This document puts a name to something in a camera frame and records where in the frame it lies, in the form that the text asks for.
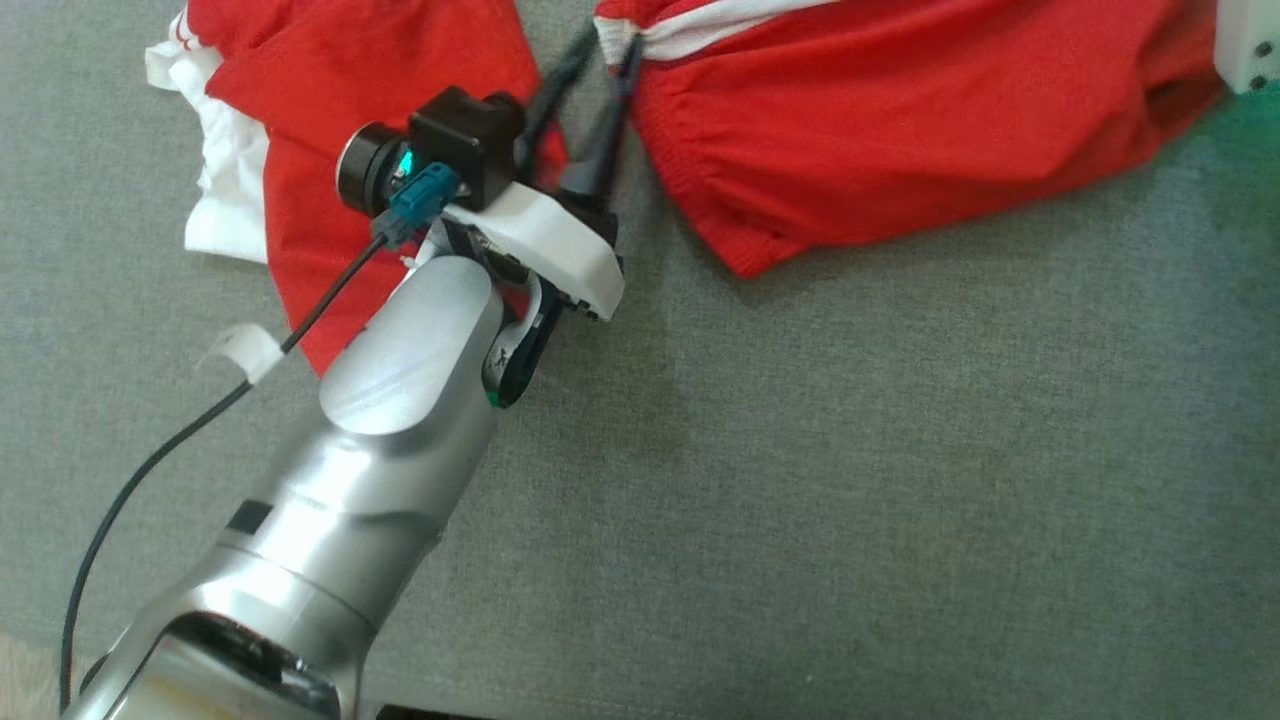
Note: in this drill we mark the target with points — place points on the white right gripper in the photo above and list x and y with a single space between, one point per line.
1250 40

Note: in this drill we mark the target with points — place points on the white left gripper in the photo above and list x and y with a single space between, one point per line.
550 245

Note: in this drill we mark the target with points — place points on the red Bulls basketball jersey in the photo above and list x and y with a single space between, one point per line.
350 80

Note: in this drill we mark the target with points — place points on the red basketball shorts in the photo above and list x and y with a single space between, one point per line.
900 130

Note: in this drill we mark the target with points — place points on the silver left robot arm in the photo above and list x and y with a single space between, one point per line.
380 450

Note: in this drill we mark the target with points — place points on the large grey sofa seat cushion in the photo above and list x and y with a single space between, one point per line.
800 500

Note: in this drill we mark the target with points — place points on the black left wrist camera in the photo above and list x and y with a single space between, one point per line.
460 140

